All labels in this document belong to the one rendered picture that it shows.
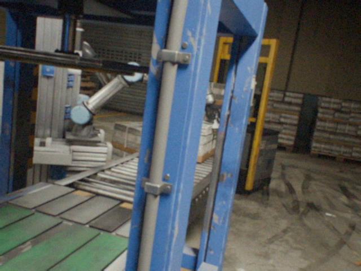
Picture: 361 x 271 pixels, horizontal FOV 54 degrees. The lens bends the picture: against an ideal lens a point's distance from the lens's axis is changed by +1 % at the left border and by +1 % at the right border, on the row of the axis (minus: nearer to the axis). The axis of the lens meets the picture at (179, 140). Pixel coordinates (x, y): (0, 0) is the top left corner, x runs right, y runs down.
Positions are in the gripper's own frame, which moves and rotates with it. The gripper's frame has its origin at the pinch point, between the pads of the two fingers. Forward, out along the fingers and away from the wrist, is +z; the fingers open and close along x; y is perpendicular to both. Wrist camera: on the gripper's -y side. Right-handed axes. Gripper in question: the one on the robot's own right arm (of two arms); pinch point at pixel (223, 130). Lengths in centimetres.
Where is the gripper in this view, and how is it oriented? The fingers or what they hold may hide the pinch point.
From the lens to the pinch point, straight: 230.8
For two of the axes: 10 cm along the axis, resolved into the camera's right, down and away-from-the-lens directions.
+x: -3.2, 1.2, -9.4
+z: 3.5, 9.4, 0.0
